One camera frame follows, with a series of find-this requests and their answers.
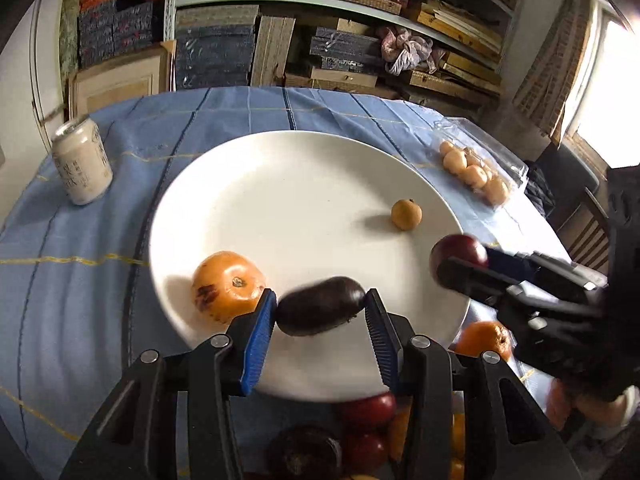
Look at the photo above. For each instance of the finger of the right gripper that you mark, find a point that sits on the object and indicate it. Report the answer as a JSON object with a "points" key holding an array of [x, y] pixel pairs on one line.
{"points": [[545, 272], [499, 292]]}

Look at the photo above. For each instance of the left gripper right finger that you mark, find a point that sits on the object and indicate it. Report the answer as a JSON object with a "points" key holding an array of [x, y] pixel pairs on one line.
{"points": [[507, 435]]}

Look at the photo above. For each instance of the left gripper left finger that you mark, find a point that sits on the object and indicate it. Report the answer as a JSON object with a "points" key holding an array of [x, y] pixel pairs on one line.
{"points": [[133, 435]]}

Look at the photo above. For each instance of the orange tangerine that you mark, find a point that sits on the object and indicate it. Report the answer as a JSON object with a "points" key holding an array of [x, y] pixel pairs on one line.
{"points": [[479, 337]]}

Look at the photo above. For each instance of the dark red plum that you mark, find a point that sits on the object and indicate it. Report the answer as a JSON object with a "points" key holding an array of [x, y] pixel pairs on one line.
{"points": [[461, 246]]}

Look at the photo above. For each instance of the small brown longan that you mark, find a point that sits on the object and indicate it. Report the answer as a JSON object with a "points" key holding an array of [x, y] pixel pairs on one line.
{"points": [[406, 215]]}

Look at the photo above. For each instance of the red cherry tomato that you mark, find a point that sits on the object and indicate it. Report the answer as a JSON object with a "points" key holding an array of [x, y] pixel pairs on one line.
{"points": [[364, 453]]}

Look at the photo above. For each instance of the yellow spotted persimmon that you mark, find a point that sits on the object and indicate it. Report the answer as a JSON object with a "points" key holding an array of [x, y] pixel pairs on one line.
{"points": [[226, 285]]}

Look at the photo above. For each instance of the person's right hand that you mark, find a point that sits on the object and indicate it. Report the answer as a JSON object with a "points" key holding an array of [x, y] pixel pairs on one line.
{"points": [[615, 414]]}

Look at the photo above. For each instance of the blue checked tablecloth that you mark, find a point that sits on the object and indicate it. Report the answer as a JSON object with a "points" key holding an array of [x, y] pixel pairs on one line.
{"points": [[77, 301]]}

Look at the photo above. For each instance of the pink plastic bag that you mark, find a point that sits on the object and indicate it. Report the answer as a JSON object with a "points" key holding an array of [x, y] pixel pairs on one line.
{"points": [[402, 50]]}

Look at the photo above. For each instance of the metal storage shelf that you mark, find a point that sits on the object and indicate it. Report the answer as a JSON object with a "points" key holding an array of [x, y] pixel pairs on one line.
{"points": [[345, 5]]}

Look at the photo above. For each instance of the white beverage can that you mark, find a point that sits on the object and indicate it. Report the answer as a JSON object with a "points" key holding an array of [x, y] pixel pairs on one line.
{"points": [[81, 160]]}

